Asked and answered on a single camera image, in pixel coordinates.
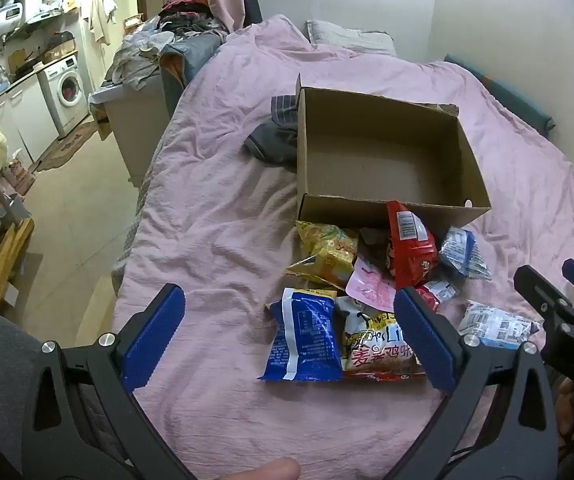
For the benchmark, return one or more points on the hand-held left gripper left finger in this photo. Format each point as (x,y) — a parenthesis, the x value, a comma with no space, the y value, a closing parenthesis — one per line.
(154,335)

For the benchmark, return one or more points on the pink snack packet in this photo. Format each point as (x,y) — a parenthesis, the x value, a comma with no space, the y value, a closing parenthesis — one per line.
(367,285)

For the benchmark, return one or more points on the yellow snack packet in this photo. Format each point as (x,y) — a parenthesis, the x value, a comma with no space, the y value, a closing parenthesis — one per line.
(327,255)

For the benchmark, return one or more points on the white washing machine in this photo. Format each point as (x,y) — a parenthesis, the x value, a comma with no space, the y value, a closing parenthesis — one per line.
(67,90)

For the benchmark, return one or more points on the person's right hand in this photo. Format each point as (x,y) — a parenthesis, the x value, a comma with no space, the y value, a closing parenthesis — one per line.
(565,410)

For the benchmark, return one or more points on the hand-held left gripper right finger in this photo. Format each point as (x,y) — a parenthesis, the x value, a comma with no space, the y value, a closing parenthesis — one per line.
(424,340)

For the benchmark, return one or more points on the wooden chair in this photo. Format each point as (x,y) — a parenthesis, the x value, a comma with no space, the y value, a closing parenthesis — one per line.
(2,255)

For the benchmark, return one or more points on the white yellow noodle packet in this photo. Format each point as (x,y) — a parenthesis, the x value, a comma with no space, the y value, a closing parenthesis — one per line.
(372,345)

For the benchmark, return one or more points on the white cabinet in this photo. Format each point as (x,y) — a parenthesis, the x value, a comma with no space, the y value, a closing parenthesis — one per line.
(22,115)

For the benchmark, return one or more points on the brown cardboard box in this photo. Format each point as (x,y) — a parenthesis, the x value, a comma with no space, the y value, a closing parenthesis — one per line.
(367,160)

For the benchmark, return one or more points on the teal bolster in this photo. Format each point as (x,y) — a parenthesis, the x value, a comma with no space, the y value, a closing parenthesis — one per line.
(507,95)

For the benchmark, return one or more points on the grey white pillow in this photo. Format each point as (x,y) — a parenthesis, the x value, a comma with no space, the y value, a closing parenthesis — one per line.
(347,37)

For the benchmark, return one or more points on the hanging white towel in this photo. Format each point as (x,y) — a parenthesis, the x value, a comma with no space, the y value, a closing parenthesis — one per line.
(101,17)

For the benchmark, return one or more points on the dark blue snack packet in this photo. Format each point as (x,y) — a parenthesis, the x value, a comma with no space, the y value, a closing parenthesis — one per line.
(302,335)

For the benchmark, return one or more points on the white blue striped snack packet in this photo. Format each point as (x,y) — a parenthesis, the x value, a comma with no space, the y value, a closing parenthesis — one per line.
(459,252)

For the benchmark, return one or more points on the patterned rug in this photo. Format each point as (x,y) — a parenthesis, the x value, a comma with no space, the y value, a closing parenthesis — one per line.
(64,147)

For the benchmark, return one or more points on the red white snack packet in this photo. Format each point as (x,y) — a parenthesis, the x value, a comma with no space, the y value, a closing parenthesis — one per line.
(439,291)

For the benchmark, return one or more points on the white storage bin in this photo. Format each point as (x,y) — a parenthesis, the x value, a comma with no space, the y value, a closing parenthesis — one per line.
(137,125)

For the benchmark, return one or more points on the grey cloth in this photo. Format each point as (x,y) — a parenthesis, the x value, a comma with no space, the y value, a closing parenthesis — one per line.
(274,135)

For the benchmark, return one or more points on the pile of clothes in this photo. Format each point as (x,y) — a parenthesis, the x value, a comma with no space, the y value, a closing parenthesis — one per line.
(167,40)

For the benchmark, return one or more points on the person's left hand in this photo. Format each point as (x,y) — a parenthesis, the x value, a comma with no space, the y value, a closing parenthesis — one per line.
(262,470)

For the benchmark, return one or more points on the silver light blue snack packet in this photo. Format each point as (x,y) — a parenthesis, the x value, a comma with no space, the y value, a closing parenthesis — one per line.
(492,325)

